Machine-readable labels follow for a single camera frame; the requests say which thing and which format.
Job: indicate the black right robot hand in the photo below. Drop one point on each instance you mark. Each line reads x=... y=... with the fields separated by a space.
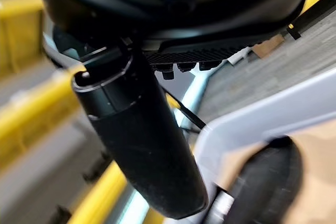
x=147 y=140

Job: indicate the black sole-shaped part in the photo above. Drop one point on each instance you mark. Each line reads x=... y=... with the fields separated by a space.
x=270 y=182

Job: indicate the brown cardboard box liner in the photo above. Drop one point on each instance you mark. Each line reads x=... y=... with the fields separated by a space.
x=320 y=171

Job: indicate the white paper scrap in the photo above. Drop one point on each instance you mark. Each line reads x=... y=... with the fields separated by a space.
x=237 y=56

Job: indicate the brown cardboard piece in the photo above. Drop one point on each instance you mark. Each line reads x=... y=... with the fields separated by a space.
x=267 y=46

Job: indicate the pale grey plastic box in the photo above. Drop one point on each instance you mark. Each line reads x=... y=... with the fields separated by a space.
x=262 y=111

